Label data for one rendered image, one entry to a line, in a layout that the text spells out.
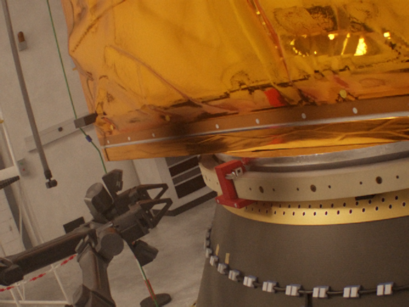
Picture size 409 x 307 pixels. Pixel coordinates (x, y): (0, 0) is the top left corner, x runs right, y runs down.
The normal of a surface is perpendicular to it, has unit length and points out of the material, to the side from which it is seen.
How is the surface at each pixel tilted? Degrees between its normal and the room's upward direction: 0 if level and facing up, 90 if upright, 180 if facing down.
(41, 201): 90
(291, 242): 62
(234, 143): 90
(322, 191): 90
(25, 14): 90
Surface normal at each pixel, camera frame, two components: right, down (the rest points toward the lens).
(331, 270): -0.76, -0.14
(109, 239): 0.22, 0.11
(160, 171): 0.56, -0.04
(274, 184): -0.79, 0.34
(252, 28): -0.52, 0.22
